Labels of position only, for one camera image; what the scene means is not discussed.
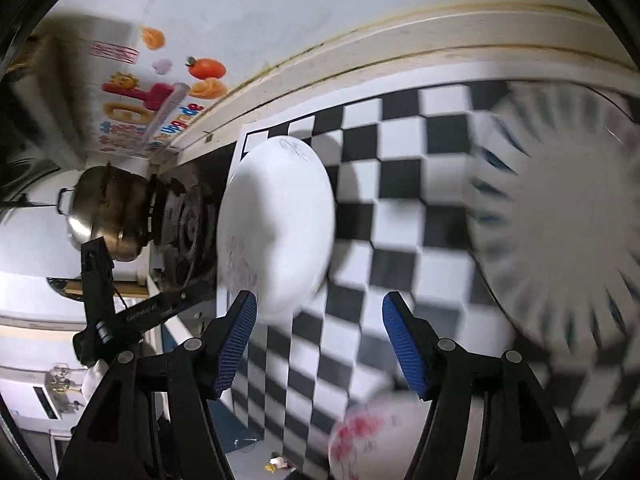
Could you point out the white plate blue leaf rim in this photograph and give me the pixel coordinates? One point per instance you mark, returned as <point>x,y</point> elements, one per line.
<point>554,214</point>

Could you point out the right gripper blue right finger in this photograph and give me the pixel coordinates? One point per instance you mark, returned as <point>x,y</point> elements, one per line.
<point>413,342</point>

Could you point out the black gas stove burner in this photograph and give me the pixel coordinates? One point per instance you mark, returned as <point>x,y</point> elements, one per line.
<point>183,227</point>

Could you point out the white plate with grey pattern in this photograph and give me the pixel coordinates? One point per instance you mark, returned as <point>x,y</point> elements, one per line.
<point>276,227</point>

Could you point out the white plate pink flowers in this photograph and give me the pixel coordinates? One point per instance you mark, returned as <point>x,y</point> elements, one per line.
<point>377,440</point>

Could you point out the colourful wall sticker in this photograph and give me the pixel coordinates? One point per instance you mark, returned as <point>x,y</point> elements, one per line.
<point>145,94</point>

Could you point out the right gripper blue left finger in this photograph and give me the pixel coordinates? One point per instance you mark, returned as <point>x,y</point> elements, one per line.
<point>224,342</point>

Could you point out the black white checkered mat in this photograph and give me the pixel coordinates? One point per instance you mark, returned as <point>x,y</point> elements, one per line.
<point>397,165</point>

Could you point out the steel steamer pot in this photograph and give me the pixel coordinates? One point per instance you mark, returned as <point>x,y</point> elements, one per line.
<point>111,203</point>

